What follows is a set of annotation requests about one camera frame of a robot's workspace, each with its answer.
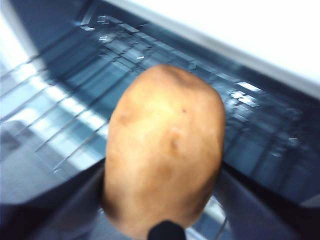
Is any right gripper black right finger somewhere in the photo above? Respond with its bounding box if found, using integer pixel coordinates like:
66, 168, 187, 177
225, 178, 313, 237
216, 170, 304, 240

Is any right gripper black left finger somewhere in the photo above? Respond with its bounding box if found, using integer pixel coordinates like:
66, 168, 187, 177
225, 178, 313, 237
0, 162, 131, 240

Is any brown potato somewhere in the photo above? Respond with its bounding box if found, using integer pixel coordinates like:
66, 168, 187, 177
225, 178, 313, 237
101, 63, 227, 239

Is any cream toaster oven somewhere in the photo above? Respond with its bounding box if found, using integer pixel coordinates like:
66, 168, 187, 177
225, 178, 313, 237
0, 0, 320, 240

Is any wire oven rack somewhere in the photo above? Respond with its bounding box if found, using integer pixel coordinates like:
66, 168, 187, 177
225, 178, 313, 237
0, 57, 141, 176

